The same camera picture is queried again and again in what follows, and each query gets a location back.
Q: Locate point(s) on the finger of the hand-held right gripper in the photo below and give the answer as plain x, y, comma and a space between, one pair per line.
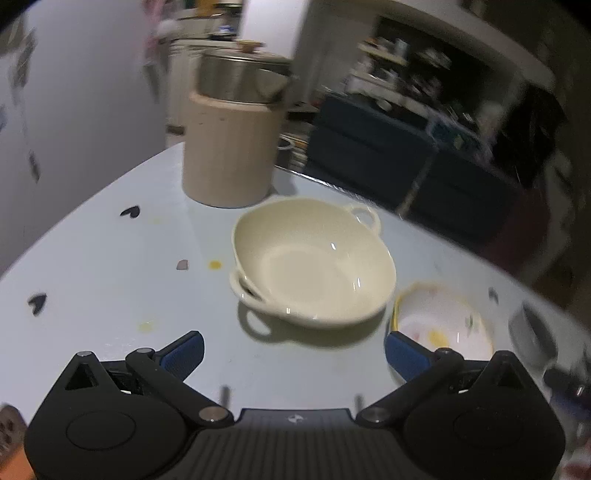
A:
565, 387

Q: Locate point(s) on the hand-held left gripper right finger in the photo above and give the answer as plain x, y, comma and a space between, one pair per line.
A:
406, 356

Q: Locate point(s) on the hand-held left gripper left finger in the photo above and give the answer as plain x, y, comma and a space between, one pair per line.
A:
184, 354

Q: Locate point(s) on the floral bowl with yellow rim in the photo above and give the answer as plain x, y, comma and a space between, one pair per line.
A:
443, 314

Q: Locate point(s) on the round steel bowl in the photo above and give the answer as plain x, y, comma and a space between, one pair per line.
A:
531, 337

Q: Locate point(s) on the purple storage box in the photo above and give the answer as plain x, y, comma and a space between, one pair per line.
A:
531, 226

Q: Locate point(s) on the dark blue storage box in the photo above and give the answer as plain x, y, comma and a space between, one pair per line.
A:
364, 152
461, 198

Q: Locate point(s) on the wooden stick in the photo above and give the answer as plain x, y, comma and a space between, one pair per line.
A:
418, 182

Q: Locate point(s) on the smartphone with orange case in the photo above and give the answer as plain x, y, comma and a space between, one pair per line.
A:
10, 434

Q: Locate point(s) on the beige cooker with steel lid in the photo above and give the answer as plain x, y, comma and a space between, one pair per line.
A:
226, 152

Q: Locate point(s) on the white refrigerator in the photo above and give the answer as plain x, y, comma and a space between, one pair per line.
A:
69, 115

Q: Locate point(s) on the white cabinet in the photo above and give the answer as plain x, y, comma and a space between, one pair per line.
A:
184, 83

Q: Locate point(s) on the cluttered shelf unit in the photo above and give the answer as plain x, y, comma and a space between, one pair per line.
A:
415, 60

